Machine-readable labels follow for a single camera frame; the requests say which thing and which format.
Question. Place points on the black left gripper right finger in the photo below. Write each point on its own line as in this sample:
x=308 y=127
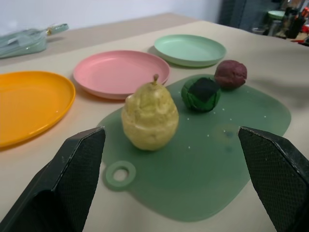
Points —
x=272 y=169

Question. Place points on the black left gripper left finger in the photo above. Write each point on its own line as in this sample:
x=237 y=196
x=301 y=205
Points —
x=67 y=183

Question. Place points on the orange plate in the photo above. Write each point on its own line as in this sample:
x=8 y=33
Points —
x=31 y=106

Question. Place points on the dark red round fruit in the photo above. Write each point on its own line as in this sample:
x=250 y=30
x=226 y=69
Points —
x=231 y=75

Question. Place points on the green toy vegetable ball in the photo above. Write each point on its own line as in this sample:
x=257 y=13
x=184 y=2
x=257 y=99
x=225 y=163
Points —
x=200 y=94

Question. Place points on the pink plate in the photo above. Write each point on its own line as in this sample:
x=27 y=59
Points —
x=120 y=71

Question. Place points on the light green plate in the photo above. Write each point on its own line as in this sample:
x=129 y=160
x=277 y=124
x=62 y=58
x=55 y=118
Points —
x=189 y=49

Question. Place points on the green cutting board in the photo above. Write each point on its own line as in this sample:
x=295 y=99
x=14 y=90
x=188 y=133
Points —
x=193 y=164

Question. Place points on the yellow pear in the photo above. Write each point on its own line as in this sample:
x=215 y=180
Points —
x=150 y=120

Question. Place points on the cluttered background shelf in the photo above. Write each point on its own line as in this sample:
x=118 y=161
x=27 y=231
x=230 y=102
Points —
x=277 y=20

